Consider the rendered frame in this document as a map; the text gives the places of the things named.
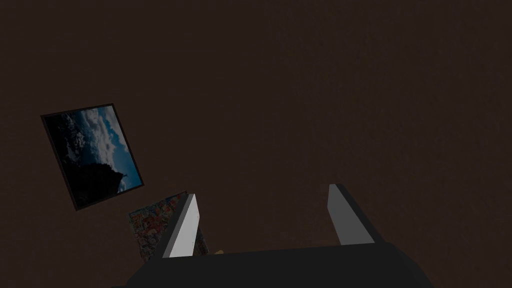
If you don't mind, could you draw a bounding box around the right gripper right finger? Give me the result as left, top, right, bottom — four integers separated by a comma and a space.
327, 183, 385, 246

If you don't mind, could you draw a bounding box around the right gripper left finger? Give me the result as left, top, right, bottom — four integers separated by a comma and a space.
153, 193, 200, 259

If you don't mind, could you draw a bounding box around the colourful patterned picture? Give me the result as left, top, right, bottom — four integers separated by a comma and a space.
127, 190, 209, 263

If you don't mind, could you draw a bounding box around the framed sky and clouds picture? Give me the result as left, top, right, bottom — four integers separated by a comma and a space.
40, 103, 145, 212

